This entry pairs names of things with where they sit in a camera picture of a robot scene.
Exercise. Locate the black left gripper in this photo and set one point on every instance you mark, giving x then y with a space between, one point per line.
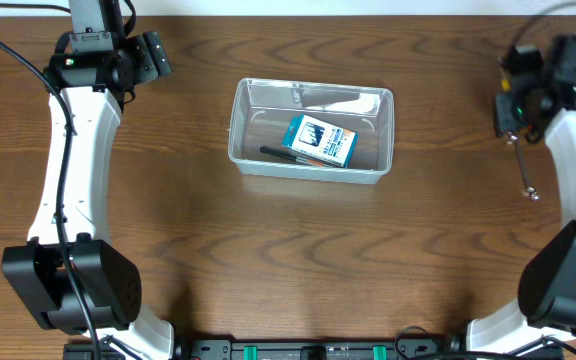
147 55

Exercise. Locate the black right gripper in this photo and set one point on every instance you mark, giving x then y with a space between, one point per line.
504 119

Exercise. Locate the black yellow screwdriver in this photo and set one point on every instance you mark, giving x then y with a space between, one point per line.
505 82

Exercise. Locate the silver wrench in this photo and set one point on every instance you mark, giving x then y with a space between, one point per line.
528 189

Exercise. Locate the clear plastic container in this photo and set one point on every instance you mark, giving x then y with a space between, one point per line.
263 110

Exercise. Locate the blue white cardboard box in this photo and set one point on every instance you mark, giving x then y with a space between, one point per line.
320 140

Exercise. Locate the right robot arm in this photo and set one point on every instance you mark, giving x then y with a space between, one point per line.
544 311

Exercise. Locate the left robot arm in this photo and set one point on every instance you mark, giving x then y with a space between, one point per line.
68 275

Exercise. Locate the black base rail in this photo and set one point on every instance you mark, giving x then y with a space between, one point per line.
410 348

